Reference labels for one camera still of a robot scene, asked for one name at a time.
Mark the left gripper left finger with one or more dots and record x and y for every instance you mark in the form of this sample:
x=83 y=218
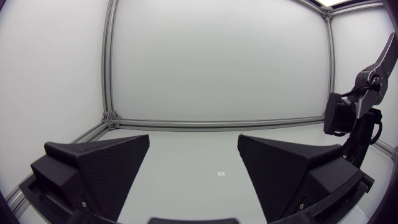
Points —
x=105 y=174

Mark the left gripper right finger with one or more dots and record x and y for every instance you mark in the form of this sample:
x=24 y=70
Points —
x=280 y=174

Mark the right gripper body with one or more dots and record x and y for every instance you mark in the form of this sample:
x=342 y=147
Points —
x=360 y=140

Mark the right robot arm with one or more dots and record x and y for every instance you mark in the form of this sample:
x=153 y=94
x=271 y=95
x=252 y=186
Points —
x=370 y=84

